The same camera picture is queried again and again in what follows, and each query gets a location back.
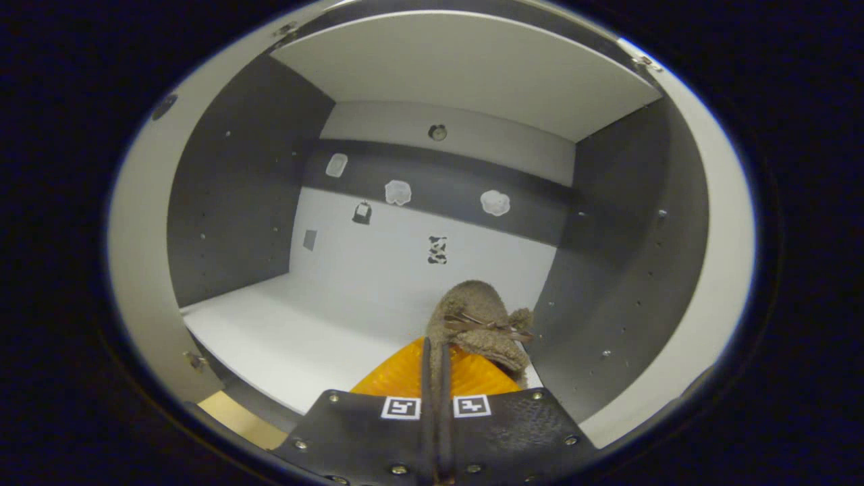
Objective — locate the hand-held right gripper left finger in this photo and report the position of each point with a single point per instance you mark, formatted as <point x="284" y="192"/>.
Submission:
<point x="358" y="432"/>

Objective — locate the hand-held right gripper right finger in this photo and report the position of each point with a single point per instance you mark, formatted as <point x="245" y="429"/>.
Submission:
<point x="513" y="432"/>

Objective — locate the metal door hinge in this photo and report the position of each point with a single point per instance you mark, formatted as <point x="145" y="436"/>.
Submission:
<point x="285" y="29"/>
<point x="646" y="63"/>
<point x="196" y="361"/>

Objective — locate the white shoe cabinet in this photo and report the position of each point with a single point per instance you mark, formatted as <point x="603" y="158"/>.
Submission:
<point x="337" y="317"/>

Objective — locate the white shoe cabinet door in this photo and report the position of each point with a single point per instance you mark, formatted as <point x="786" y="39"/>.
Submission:
<point x="142" y="256"/>
<point x="729" y="270"/>

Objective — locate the brown fluffy shoe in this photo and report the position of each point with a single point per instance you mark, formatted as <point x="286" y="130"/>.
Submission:
<point x="472" y="304"/>

